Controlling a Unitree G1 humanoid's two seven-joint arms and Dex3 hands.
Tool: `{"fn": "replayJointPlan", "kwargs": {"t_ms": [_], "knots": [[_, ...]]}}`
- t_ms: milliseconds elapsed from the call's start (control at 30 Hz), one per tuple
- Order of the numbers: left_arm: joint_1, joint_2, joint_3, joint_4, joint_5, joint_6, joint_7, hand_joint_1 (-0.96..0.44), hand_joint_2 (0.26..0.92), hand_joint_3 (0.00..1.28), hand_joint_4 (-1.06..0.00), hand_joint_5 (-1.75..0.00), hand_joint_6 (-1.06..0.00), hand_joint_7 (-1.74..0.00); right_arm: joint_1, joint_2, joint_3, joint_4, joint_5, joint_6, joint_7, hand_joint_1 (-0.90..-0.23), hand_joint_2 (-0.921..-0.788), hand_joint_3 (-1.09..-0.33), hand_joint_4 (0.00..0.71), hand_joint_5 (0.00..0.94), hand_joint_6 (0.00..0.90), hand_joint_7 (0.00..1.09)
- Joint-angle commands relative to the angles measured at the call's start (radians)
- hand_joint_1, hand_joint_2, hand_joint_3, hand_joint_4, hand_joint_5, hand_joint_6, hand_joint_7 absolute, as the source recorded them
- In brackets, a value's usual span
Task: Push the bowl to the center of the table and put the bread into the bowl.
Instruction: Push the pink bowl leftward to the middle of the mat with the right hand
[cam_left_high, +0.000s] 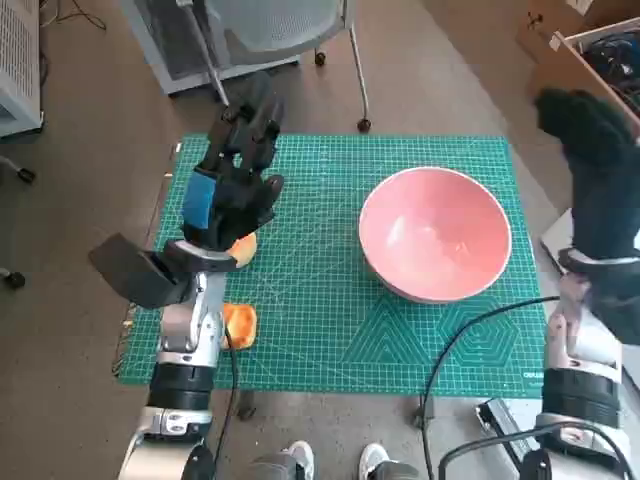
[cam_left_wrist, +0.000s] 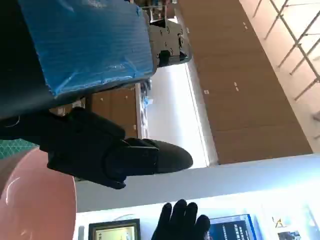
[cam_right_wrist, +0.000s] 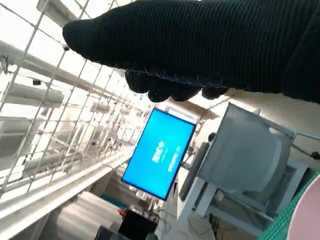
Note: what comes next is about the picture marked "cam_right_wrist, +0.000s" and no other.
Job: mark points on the black equipment box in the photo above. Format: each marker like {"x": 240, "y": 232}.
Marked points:
{"x": 137, "y": 222}

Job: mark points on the green cutting mat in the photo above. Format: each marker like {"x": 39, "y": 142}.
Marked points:
{"x": 282, "y": 225}

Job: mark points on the monitor with blue screen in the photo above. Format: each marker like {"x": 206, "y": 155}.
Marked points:
{"x": 160, "y": 150}

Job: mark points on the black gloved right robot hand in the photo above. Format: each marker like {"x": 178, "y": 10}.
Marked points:
{"x": 200, "y": 45}

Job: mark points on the pink bowl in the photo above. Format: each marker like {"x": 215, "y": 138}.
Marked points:
{"x": 310, "y": 220}

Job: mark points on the grey mesh chair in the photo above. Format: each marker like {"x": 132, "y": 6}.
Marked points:
{"x": 245, "y": 155}

